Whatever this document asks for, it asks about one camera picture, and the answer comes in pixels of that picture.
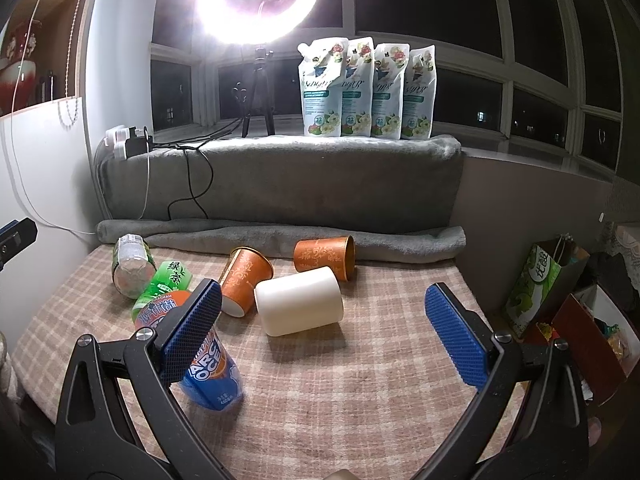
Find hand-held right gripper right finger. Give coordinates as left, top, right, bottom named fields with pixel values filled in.
left=415, top=282, right=591, bottom=480

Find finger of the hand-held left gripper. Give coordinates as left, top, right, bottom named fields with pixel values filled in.
left=0, top=217, right=39, bottom=272

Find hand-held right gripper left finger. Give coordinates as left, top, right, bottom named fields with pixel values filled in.
left=55, top=279, right=223, bottom=480

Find white cup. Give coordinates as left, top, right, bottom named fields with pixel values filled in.
left=254, top=266, right=345, bottom=338

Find orange patterned paper cup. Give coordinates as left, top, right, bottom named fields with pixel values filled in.
left=218, top=246, right=275, bottom=317
left=293, top=235, right=357, bottom=283

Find blue and orange drink bottle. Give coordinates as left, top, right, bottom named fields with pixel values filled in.
left=135, top=290, right=246, bottom=411

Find green tea bottle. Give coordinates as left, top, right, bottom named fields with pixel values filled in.
left=131, top=259, right=195, bottom=326

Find clear bottle with green label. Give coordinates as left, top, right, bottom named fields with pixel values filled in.
left=111, top=234, right=158, bottom=298

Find green paper bag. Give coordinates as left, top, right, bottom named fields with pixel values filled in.
left=502, top=237, right=591, bottom=338

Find rolled grey towel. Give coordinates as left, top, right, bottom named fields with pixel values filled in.
left=96, top=219, right=467, bottom=263

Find checked beige mat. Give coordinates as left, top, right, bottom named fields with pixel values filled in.
left=10, top=247, right=531, bottom=480

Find red-brown cardboard box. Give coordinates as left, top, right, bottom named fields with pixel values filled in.
left=535, top=285, right=640, bottom=408

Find white power strip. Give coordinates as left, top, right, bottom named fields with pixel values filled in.
left=102, top=125, right=146, bottom=162

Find black power adapter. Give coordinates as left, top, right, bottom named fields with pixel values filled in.
left=125, top=127, right=154, bottom=159

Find red and white figure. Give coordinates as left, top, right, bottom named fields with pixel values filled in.
left=0, top=20, right=45, bottom=116

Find grey fleece blanket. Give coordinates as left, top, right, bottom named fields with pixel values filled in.
left=95, top=135, right=463, bottom=236

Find floral detergent pouch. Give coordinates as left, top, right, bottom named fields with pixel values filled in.
left=297, top=37, right=351, bottom=138
left=340, top=36, right=376, bottom=138
left=371, top=42, right=412, bottom=140
left=400, top=45, right=436, bottom=141

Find black tripod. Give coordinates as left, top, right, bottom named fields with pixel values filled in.
left=231, top=45, right=277, bottom=138

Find thin white cable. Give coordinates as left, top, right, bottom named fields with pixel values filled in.
left=0, top=0, right=98, bottom=236

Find black cable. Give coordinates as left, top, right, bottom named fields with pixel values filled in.
left=150, top=116, right=247, bottom=221

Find white bead cord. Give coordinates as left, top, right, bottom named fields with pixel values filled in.
left=57, top=0, right=101, bottom=127

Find white window frame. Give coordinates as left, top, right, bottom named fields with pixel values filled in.
left=150, top=0, right=640, bottom=186

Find ring light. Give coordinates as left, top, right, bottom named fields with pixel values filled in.
left=192, top=0, right=346, bottom=45

